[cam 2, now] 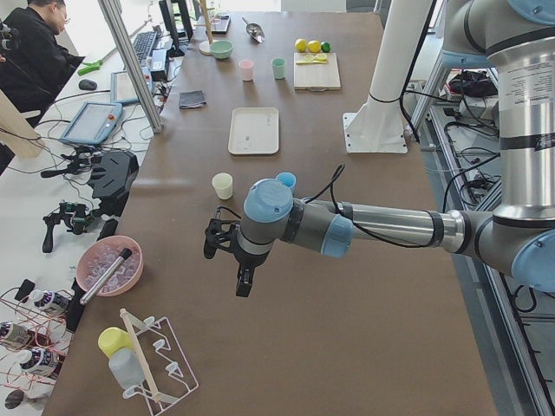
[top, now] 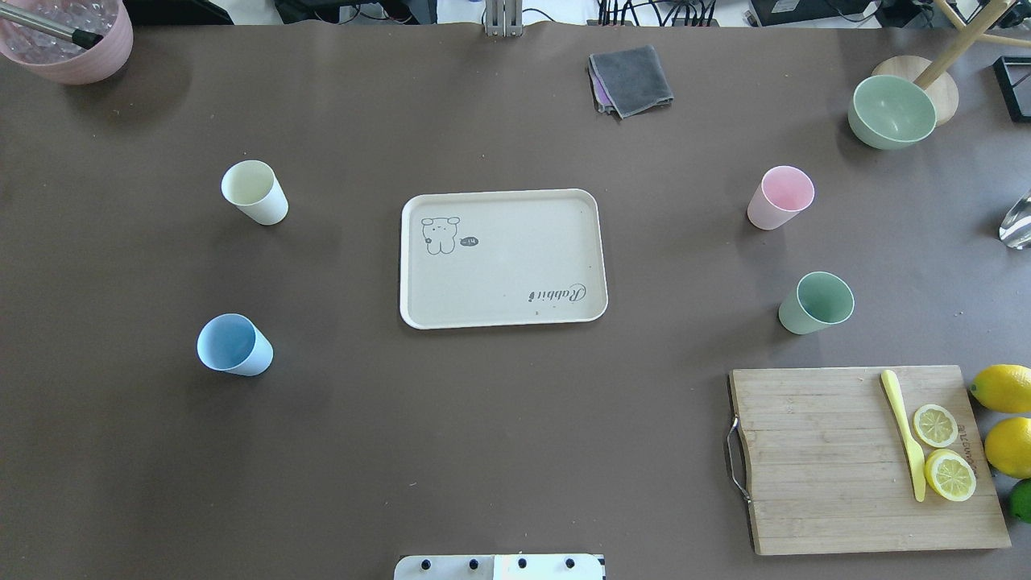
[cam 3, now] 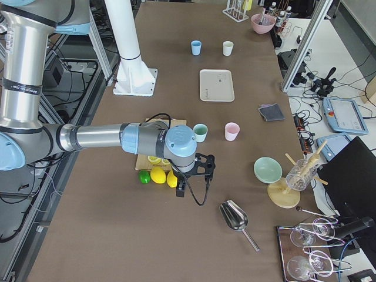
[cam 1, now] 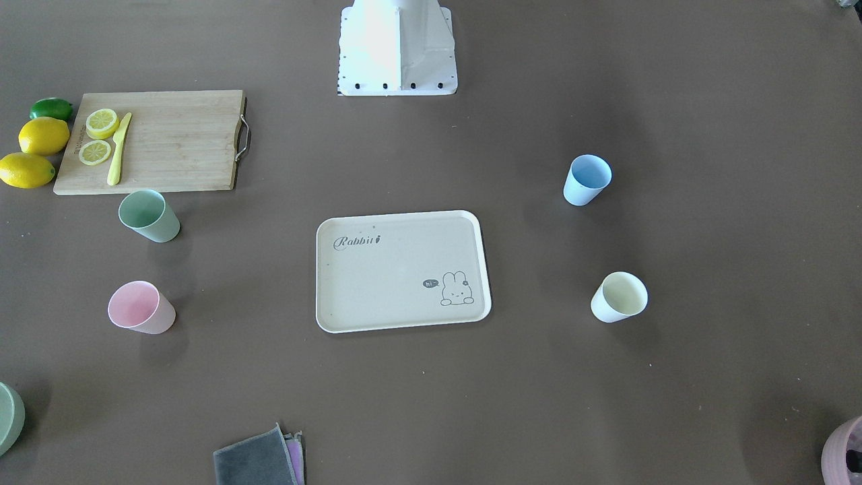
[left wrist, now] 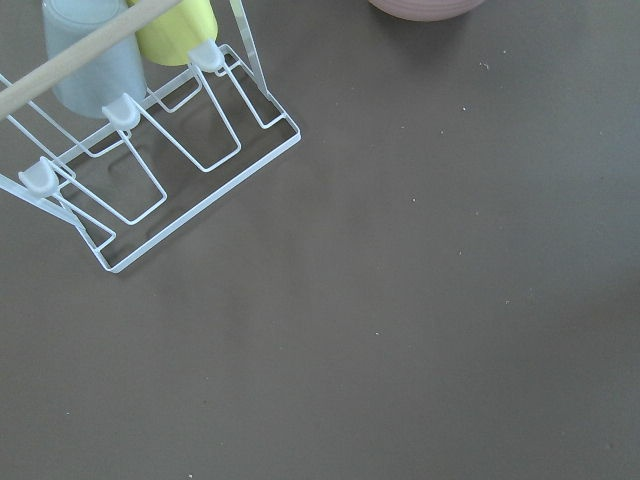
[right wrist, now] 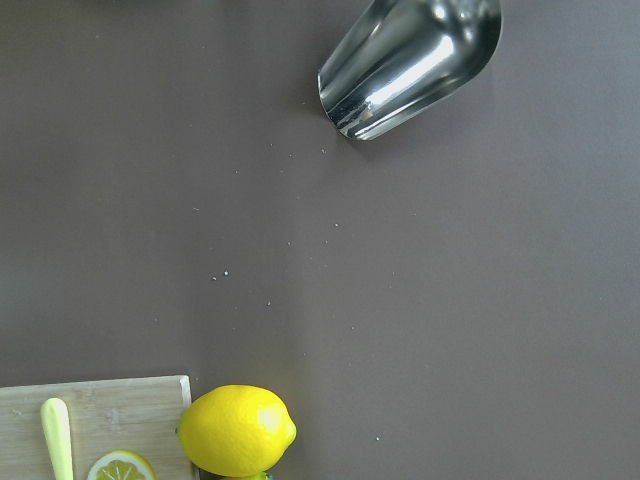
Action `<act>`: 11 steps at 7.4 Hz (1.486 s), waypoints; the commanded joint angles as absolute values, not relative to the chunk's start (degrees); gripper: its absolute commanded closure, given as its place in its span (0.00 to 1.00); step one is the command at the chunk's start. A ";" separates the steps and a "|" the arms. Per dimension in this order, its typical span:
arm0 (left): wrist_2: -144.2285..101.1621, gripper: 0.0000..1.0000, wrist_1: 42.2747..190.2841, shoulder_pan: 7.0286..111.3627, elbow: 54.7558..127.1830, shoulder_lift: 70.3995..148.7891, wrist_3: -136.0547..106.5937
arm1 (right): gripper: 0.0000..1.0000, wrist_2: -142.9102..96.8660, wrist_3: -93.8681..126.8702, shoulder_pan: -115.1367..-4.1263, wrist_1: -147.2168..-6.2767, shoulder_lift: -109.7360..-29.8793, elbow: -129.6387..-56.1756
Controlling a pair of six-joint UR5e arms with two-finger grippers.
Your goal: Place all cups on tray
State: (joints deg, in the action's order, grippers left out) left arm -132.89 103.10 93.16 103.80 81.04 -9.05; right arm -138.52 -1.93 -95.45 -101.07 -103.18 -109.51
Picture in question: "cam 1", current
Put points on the blue cup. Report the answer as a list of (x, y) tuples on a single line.
[(588, 175)]

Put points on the cream yellow cup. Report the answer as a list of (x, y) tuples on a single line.
[(620, 295)]

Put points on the green cup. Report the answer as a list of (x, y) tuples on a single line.
[(147, 213)]

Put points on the pink cup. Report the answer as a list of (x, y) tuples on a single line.
[(140, 306)]

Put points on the beige rabbit tray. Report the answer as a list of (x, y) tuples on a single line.
[(400, 270)]

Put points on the purple cloth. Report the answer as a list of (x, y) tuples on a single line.
[(295, 447)]

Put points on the grey cloth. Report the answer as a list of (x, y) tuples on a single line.
[(262, 459)]

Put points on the wooden cutting board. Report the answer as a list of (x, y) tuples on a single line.
[(177, 141)]

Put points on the yellow plastic knife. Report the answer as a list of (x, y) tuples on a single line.
[(119, 136)]

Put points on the lower lemon slice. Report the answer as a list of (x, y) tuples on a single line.
[(94, 152)]

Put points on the lemon slice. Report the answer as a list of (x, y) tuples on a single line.
[(94, 152), (101, 124)]

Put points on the upper lemon slice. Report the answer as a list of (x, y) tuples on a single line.
[(101, 124)]

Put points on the green lime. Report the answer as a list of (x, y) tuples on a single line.
[(55, 108)]

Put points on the upper whole lemon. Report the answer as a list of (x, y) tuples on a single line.
[(44, 136)]

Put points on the whole lemon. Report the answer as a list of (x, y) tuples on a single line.
[(26, 171), (44, 136)]

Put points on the lower whole lemon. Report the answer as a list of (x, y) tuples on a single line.
[(26, 171)]

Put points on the green bowl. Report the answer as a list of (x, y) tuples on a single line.
[(12, 417)]

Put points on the pink bowl with ice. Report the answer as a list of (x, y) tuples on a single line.
[(840, 461)]

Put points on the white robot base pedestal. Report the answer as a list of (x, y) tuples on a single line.
[(396, 48)]

